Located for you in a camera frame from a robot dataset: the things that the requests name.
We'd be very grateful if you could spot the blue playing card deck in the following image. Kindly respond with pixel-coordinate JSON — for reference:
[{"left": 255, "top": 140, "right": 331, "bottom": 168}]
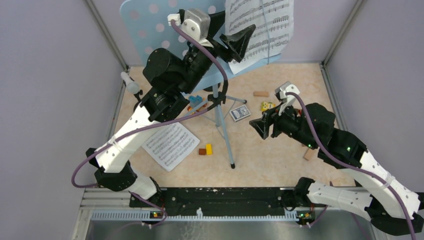
[{"left": 229, "top": 104, "right": 251, "bottom": 122}]

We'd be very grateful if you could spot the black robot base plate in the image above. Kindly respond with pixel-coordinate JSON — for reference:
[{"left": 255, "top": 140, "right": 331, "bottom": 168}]
[{"left": 148, "top": 187, "right": 318, "bottom": 217}]

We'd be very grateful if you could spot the aluminium frame rail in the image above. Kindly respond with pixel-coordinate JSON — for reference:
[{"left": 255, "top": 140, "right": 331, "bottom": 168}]
[{"left": 71, "top": 0, "right": 133, "bottom": 240}]

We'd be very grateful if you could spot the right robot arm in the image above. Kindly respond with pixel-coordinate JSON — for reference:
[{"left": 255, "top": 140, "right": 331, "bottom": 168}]
[{"left": 249, "top": 103, "right": 424, "bottom": 236}]

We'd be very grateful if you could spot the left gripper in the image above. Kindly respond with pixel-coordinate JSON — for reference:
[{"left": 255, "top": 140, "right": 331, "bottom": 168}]
[{"left": 177, "top": 9, "right": 257, "bottom": 95}]

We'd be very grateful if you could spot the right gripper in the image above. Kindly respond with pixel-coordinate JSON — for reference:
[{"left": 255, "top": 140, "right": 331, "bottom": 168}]
[{"left": 249, "top": 100, "right": 319, "bottom": 150}]

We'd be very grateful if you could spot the tan wooden block right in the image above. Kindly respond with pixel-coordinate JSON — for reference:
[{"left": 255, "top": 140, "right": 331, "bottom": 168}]
[{"left": 303, "top": 148, "right": 316, "bottom": 161}]

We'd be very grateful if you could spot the sheet music page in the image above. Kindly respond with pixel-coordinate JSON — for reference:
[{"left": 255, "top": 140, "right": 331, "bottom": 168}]
[
  {"left": 141, "top": 122, "right": 200, "bottom": 172},
  {"left": 224, "top": 0, "right": 295, "bottom": 74}
]

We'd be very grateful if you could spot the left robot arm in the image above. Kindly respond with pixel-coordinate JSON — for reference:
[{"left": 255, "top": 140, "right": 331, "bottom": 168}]
[{"left": 86, "top": 8, "right": 256, "bottom": 207}]

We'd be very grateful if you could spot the yellow owl toy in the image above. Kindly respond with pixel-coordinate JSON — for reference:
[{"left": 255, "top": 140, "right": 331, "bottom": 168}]
[{"left": 260, "top": 101, "right": 276, "bottom": 112}]

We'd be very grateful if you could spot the blue toy train block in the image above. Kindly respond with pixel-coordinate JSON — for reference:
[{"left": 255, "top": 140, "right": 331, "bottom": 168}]
[{"left": 187, "top": 95, "right": 208, "bottom": 115}]

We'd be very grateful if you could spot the brown wooden cylinder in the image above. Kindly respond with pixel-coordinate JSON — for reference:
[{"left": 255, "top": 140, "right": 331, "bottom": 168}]
[{"left": 198, "top": 148, "right": 208, "bottom": 156}]

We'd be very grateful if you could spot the light wooden block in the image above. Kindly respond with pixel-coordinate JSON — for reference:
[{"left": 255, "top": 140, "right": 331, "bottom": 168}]
[{"left": 253, "top": 91, "right": 270, "bottom": 98}]

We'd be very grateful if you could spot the light blue music stand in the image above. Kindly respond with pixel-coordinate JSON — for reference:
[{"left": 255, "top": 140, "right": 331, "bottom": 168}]
[{"left": 119, "top": 0, "right": 282, "bottom": 170}]

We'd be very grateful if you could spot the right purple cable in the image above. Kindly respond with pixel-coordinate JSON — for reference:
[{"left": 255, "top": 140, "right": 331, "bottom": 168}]
[{"left": 286, "top": 92, "right": 418, "bottom": 240}]

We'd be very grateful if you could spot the yellow wooden block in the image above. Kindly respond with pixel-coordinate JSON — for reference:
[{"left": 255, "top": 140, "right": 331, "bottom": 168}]
[{"left": 205, "top": 143, "right": 213, "bottom": 155}]

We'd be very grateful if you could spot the white microphone on stand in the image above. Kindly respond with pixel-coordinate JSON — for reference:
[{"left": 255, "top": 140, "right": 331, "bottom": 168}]
[{"left": 120, "top": 71, "right": 143, "bottom": 102}]

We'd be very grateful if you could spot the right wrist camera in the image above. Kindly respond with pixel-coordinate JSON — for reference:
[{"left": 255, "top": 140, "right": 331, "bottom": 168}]
[{"left": 274, "top": 81, "right": 301, "bottom": 116}]

